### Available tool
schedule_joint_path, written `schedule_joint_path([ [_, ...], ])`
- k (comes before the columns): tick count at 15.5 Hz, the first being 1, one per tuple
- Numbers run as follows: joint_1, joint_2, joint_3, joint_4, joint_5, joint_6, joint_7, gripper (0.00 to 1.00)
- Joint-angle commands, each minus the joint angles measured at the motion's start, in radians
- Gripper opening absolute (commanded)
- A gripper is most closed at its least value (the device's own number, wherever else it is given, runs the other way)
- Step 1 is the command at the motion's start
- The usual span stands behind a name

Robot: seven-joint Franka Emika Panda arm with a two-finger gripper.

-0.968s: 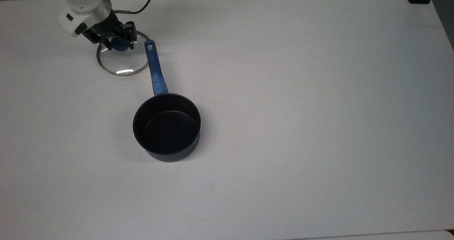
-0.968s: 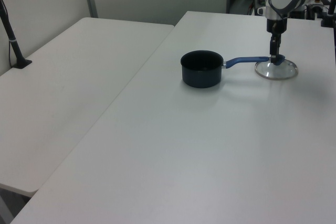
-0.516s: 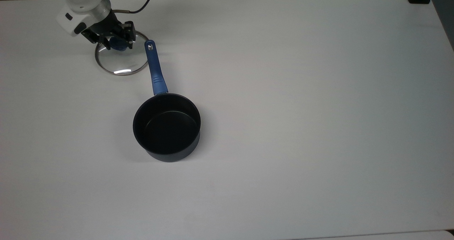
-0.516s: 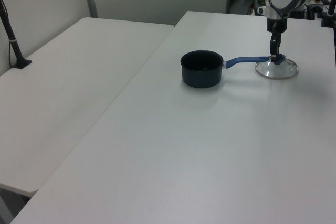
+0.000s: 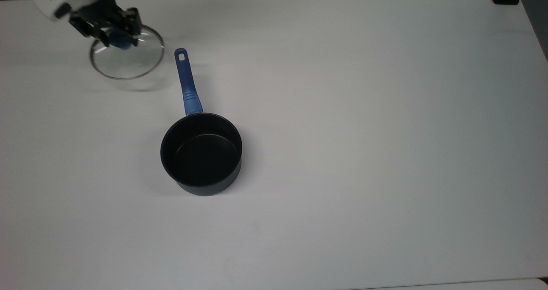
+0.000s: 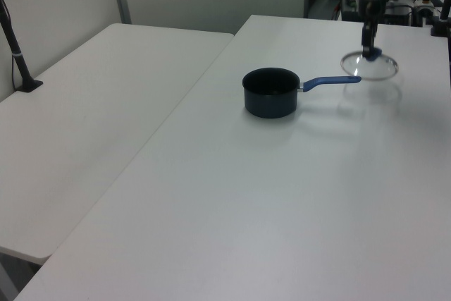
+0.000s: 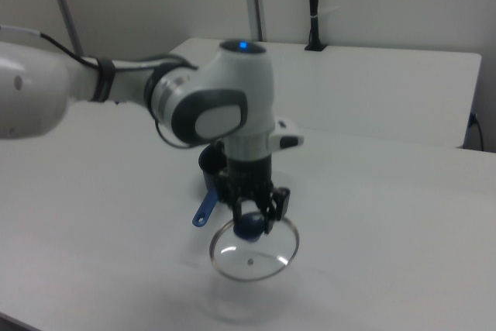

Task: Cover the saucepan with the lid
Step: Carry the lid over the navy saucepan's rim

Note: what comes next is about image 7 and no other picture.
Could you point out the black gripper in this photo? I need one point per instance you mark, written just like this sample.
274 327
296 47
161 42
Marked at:
250 180

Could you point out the black camera stand pole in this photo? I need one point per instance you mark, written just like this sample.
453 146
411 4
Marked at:
314 5

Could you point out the glass lid blue knob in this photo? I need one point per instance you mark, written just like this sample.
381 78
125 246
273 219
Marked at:
253 257

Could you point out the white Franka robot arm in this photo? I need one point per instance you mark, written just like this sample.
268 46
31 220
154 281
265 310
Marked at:
217 90

